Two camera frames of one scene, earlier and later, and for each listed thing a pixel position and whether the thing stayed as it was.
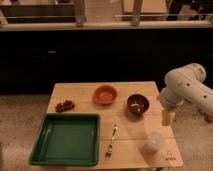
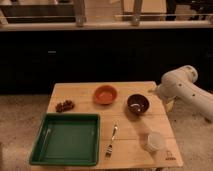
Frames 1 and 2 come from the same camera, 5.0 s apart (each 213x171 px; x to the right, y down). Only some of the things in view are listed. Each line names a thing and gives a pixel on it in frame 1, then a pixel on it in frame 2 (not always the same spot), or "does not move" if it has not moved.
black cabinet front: (33, 61) does not move
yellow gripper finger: (168, 118) to (169, 105)
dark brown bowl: (137, 104) does not move
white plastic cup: (154, 142) does not move
